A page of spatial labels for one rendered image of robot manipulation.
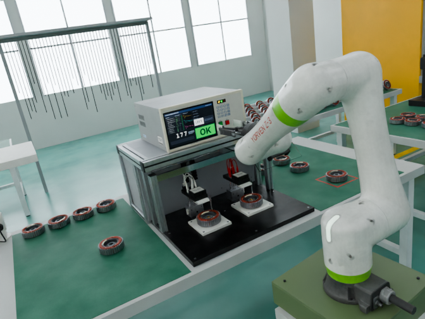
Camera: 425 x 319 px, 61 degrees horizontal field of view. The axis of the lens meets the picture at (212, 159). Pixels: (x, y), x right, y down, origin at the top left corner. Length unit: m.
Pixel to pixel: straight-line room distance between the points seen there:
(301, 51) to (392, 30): 1.26
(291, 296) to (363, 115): 0.56
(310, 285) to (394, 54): 4.10
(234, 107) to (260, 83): 7.91
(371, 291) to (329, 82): 0.55
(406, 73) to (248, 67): 5.20
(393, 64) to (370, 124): 3.99
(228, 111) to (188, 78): 6.86
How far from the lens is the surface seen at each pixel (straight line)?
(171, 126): 1.64
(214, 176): 1.94
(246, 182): 1.80
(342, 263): 1.07
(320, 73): 0.94
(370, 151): 1.09
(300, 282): 1.21
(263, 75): 9.74
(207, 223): 1.64
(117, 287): 1.49
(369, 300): 1.10
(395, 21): 5.00
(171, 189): 1.84
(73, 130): 7.93
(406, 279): 1.24
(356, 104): 1.06
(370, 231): 1.05
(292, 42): 5.48
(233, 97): 1.78
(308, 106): 0.96
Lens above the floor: 1.58
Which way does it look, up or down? 19 degrees down
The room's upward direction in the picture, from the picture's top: 9 degrees counter-clockwise
